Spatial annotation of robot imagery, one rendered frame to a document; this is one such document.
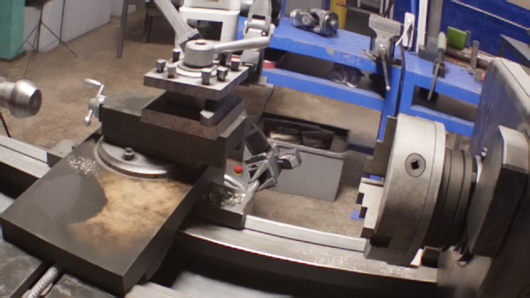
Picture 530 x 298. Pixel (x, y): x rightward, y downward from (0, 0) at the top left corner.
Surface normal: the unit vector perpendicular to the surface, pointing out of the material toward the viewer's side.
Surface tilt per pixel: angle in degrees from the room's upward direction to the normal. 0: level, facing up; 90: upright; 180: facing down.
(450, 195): 56
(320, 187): 90
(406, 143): 31
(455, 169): 26
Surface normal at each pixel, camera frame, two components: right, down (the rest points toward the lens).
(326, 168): -0.22, 0.39
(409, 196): -0.21, 0.00
